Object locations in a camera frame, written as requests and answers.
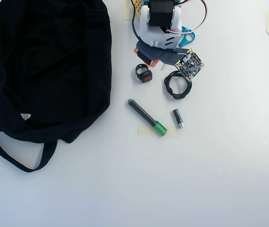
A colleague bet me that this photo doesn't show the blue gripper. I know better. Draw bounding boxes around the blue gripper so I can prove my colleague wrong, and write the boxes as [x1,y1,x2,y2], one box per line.
[133,40,191,70]

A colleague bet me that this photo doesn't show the black bike light red lens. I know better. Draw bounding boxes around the black bike light red lens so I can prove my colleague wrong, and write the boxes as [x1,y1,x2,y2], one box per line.
[135,63,153,84]

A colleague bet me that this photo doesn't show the black fabric bag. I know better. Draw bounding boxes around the black fabric bag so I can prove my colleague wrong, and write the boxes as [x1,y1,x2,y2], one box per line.
[0,0,113,173]

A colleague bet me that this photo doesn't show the black marker green cap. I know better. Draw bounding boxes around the black marker green cap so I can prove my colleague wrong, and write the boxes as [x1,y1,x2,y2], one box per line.
[127,98,168,137]

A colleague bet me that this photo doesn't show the small black battery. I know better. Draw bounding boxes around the small black battery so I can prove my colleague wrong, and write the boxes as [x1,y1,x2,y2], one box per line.
[172,108,185,129]

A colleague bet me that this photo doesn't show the wide beige tape strip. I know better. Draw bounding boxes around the wide beige tape strip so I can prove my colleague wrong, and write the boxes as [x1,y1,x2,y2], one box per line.
[137,126,179,138]

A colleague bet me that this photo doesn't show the camera circuit board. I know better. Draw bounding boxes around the camera circuit board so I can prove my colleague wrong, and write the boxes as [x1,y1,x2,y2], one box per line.
[174,48,206,82]

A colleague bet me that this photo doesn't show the teal handled scissors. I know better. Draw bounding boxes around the teal handled scissors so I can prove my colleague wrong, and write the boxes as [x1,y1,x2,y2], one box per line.
[160,26,196,71]

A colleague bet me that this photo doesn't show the black braided USB cable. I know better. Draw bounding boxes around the black braided USB cable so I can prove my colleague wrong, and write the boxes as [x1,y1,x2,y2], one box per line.
[164,70,193,100]

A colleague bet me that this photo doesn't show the black camera cable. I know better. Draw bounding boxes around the black camera cable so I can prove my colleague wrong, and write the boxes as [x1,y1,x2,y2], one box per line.
[130,0,142,44]

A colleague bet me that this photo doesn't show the white red servo wires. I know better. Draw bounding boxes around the white red servo wires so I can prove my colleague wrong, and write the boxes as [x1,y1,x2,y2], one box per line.
[166,0,209,34]

